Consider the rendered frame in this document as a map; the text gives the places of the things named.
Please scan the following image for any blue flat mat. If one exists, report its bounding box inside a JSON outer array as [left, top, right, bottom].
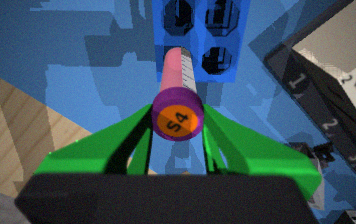
[[0, 0, 356, 224]]

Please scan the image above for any grey button housing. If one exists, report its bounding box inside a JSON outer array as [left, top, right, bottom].
[[291, 142, 335, 211]]

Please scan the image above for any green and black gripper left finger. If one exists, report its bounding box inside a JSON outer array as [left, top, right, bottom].
[[31, 104, 153, 177]]

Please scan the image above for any blue tube rack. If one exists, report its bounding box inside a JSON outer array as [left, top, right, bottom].
[[152, 0, 251, 82]]

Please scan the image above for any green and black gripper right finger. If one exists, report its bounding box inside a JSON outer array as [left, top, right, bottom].
[[202, 104, 322, 202]]

